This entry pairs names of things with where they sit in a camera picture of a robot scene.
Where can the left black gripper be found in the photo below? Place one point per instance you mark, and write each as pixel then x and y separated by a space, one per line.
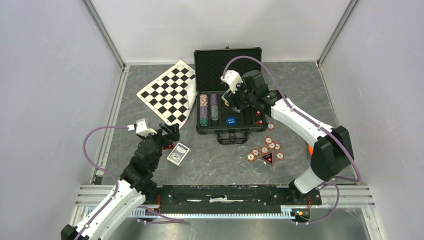
pixel 169 138

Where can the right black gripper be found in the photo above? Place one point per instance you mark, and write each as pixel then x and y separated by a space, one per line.
pixel 240 86

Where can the blue backed card deck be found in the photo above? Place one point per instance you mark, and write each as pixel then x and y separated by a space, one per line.
pixel 178 153

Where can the blue small blind button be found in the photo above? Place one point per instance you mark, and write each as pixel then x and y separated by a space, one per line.
pixel 231 121

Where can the clear dealer button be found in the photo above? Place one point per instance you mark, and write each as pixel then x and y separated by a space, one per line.
pixel 259 166

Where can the blue boxed card deck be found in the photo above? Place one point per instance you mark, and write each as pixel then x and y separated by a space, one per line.
pixel 229 98

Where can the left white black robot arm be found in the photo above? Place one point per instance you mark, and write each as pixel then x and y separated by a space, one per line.
pixel 132 188

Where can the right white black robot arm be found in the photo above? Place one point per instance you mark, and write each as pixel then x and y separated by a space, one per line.
pixel 332 149

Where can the black poker set case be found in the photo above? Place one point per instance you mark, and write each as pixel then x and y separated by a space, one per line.
pixel 209 67

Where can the left all in triangle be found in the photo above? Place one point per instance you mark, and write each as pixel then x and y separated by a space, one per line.
pixel 168 147

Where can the all in triangle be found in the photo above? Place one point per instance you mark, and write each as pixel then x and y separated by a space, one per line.
pixel 168 147
pixel 268 158

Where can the red dice group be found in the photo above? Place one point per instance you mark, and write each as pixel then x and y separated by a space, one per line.
pixel 259 118

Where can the purple poker chip stack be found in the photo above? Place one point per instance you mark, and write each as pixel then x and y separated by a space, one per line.
pixel 214 100

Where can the red chip near case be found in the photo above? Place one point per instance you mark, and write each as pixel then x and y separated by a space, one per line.
pixel 270 126

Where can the green white chip stack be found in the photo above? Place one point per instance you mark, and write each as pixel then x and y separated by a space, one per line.
pixel 214 112

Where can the teal poker chip stack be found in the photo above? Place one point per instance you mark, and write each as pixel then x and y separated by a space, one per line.
pixel 203 116

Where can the black white checkerboard mat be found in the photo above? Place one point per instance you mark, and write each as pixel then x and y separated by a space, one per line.
pixel 171 96

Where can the orange poker chip stack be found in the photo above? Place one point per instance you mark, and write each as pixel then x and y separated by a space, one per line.
pixel 203 100

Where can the red five poker chip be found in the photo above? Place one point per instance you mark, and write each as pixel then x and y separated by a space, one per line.
pixel 264 149
pixel 277 146
pixel 271 145
pixel 255 152
pixel 268 140
pixel 280 156

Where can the right all in triangle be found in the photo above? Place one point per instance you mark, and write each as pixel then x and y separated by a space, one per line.
pixel 268 158

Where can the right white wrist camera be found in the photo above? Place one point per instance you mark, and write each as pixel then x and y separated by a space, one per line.
pixel 232 79

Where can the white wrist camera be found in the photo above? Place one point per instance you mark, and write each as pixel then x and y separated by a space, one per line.
pixel 232 79
pixel 142 128

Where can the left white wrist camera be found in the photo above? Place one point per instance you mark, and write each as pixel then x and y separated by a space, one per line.
pixel 142 128

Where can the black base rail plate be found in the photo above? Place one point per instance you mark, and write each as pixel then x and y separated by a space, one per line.
pixel 229 199

